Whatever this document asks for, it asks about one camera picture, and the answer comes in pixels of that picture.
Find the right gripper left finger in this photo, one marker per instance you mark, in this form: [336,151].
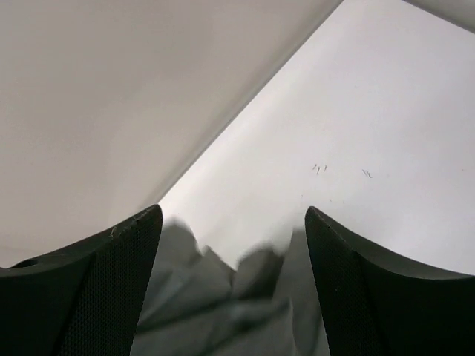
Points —
[84,298]

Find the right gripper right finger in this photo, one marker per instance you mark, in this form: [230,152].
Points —
[377,302]

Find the grey pleated skirt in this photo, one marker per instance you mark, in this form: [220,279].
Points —
[196,304]

